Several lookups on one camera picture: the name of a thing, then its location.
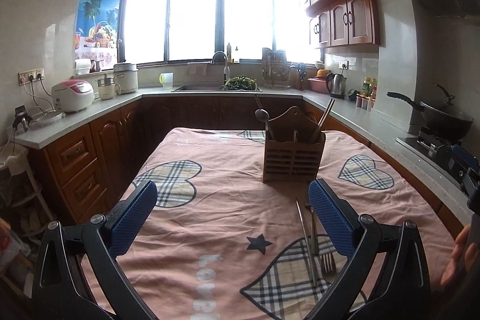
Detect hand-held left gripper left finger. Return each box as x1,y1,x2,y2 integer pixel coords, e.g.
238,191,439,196
30,179,158,320

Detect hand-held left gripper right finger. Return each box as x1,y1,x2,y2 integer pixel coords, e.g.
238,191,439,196
303,178,432,320

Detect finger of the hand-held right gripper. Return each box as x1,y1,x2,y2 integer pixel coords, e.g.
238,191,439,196
455,168,480,195
437,145,480,171

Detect wooden utensil holder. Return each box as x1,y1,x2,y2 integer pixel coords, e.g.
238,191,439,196
263,106,326,184

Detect wooden chopstick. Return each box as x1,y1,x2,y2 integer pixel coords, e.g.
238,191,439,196
309,100,332,144
313,98,335,142

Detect person's right hand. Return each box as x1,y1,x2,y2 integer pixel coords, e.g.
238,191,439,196
440,224,480,289

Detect metal chopstick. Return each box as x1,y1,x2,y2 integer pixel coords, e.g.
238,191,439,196
295,197,319,285

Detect black wok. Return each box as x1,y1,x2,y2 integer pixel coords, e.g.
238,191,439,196
387,83,474,141

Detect black gas stove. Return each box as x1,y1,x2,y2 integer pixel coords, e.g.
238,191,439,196
397,127,469,186

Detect metal fork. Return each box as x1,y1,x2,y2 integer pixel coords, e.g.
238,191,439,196
304,198,336,276

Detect brown wooden lower cabinets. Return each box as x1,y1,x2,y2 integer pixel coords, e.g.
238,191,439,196
28,95,312,227

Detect pink heart-print tablecloth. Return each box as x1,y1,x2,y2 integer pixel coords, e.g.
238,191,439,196
80,127,456,320

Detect white storage shelf rack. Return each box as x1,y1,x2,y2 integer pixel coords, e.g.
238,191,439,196
0,145,57,291

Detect grey kitchen countertop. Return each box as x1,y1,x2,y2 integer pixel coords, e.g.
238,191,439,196
7,85,480,227

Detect metal ladle spoon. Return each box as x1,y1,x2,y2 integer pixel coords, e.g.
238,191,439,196
255,109,277,141

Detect small white pot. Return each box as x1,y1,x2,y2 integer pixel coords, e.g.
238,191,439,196
97,76,121,100

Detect white round lid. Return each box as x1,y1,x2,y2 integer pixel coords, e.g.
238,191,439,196
29,111,62,126

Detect pink and white rice cooker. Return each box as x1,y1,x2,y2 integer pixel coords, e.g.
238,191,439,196
50,79,95,113

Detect steel electric kettle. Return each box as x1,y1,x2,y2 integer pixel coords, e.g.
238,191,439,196
325,73,347,99

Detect white electric cooking pot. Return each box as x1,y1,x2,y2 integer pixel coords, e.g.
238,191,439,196
112,62,139,94

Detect pink plastic basin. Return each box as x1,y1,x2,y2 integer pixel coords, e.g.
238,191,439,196
307,77,331,93

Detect small black device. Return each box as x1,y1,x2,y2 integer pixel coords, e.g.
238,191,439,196
12,106,32,129

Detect white paper towel roll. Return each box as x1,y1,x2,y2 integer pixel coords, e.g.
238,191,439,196
74,58,92,76

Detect metal dish rack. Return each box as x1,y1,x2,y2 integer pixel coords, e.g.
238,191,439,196
261,47,292,89

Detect green leafy vegetables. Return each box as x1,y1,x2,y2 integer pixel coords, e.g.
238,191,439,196
224,76,258,90

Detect chrome kitchen faucet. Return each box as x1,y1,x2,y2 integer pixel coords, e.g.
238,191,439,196
211,51,230,84

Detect kitchen window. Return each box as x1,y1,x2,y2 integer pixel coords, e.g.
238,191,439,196
122,0,319,64

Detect white wall power strip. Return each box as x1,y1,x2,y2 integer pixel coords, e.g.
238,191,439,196
18,69,46,85

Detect tropical fruit wall poster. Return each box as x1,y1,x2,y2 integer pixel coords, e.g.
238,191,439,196
75,0,124,60

